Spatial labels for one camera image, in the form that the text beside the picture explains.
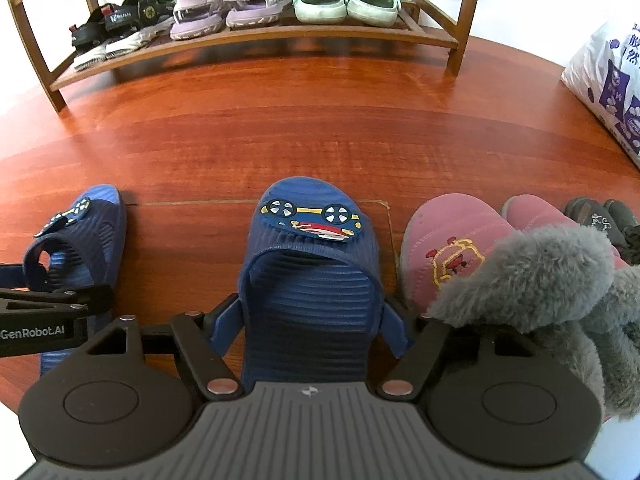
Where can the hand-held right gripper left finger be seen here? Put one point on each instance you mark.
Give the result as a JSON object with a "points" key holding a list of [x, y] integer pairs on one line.
{"points": [[225, 325]]}

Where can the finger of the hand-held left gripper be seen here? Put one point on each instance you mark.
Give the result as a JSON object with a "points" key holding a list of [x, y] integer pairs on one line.
{"points": [[95, 300]]}

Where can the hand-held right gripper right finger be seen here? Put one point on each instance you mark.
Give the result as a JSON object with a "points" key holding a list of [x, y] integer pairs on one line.
{"points": [[397, 330]]}

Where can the blue car-patch slipper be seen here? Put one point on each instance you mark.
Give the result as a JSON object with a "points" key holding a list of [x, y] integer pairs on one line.
{"points": [[95, 240], [310, 285]]}

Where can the pink boot grey fur cuff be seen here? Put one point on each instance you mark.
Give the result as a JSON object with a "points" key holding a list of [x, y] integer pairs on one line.
{"points": [[450, 230], [540, 212]]}

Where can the black child's sneaker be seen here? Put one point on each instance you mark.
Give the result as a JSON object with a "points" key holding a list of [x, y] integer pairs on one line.
{"points": [[585, 212], [625, 215]]}

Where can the brown wooden shoe rack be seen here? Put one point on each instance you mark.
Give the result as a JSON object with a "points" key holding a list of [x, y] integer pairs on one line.
{"points": [[468, 10]]}

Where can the white plastic bag purple print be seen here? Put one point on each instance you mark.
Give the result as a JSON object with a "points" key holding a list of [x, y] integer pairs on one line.
{"points": [[610, 90]]}

